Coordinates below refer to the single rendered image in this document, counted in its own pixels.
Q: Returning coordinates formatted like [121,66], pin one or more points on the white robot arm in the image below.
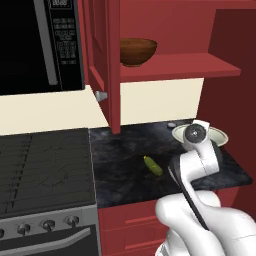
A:
[206,226]

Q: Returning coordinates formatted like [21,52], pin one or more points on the green cucumber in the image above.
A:
[153,166]

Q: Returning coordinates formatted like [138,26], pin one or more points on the white bowl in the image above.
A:
[178,133]

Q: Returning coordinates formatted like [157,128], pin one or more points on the brown wooden bowl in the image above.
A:
[136,51]

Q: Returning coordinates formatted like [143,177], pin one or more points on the red cupboard door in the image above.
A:
[111,66]

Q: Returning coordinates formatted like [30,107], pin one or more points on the black and grey stove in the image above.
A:
[43,170]

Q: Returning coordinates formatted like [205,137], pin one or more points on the red drawer front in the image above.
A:
[130,226]

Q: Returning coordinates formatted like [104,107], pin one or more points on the dark red tall cabinet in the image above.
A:
[233,110]

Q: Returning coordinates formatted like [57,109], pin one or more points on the grey stove knob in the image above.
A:
[1,233]
[72,221]
[23,229]
[48,225]

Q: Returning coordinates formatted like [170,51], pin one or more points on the black microwave oven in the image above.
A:
[20,46]

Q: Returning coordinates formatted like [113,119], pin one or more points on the red wall cupboard with shelf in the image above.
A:
[173,26]

